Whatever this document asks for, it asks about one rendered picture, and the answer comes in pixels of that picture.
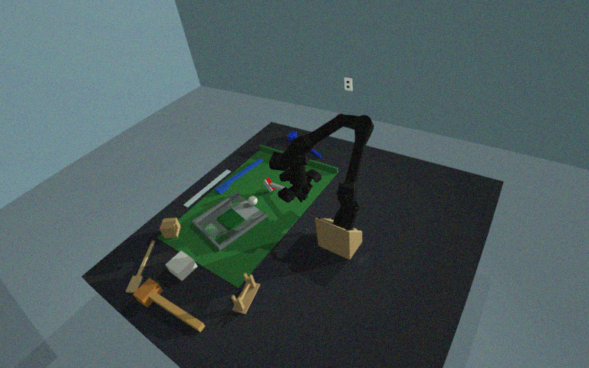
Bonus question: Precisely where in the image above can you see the green putting mat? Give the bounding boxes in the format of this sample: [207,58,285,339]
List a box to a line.
[157,149,337,288]

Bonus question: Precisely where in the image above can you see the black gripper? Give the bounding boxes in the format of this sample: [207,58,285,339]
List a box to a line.
[278,169,321,202]

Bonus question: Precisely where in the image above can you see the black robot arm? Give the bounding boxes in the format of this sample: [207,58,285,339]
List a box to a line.
[269,114,373,231]

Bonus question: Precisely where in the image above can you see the pale grey flat strip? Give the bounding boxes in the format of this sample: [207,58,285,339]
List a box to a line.
[184,170,231,208]

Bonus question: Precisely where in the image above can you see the wooden mallet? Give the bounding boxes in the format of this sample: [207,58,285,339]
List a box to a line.
[133,278,205,332]

